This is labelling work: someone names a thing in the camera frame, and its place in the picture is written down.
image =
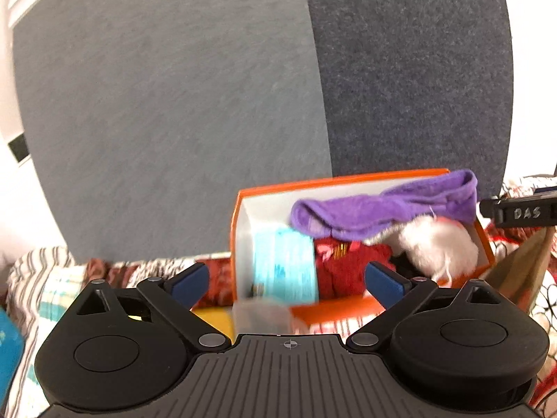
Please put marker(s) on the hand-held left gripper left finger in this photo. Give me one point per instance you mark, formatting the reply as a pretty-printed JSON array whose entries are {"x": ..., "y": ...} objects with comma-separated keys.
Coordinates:
[{"x": 191, "y": 285}]

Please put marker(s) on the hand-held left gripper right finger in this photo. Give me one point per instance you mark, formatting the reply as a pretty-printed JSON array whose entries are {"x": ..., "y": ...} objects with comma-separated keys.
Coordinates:
[{"x": 383, "y": 289}]

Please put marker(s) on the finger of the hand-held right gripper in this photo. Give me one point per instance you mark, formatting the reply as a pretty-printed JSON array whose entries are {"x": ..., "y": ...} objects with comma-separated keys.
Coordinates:
[{"x": 518, "y": 214}]

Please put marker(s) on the red fluffy cloth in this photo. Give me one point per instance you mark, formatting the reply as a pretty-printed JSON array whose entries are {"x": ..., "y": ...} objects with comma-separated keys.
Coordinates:
[{"x": 343, "y": 278}]

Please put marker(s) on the orange cardboard box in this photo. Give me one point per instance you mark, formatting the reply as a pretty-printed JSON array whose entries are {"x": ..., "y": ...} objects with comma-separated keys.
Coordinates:
[{"x": 339, "y": 313}]

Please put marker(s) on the white plush toy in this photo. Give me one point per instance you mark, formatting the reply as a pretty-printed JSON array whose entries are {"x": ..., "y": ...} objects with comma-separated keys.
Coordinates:
[{"x": 435, "y": 244}]

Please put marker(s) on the purple cloth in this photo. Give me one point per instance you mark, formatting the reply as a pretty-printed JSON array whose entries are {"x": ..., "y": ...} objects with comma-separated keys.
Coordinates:
[{"x": 370, "y": 213}]

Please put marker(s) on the light blue tissue packet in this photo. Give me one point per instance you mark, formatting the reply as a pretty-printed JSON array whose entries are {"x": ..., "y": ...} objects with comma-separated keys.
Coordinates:
[{"x": 283, "y": 265}]

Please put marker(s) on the red floral printed blanket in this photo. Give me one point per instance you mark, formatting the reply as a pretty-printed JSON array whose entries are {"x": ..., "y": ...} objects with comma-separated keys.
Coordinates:
[{"x": 217, "y": 278}]

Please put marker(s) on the brown pouch with red stripe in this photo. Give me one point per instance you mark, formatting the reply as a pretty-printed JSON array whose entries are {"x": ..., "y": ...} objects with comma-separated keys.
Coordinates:
[{"x": 522, "y": 270}]

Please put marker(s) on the clear plastic storage box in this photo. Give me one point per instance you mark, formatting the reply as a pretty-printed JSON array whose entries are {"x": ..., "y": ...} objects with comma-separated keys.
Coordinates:
[{"x": 261, "y": 322}]

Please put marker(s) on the striped bedsheet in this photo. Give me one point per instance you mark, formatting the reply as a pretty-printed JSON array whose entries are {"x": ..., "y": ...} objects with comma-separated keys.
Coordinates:
[{"x": 43, "y": 278}]

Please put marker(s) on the dark grey headboard panel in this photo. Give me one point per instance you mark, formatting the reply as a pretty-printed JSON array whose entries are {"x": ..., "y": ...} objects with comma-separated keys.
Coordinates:
[{"x": 413, "y": 74}]

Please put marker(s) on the light grey headboard panel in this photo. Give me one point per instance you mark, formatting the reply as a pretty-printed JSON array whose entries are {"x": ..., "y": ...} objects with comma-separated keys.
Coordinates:
[{"x": 174, "y": 96}]

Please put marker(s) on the teal cushion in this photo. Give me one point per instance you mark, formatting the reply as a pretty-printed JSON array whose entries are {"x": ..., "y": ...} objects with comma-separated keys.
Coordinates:
[{"x": 8, "y": 348}]

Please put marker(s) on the black wall socket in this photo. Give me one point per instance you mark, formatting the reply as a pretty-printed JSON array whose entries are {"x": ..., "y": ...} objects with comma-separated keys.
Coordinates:
[{"x": 18, "y": 148}]

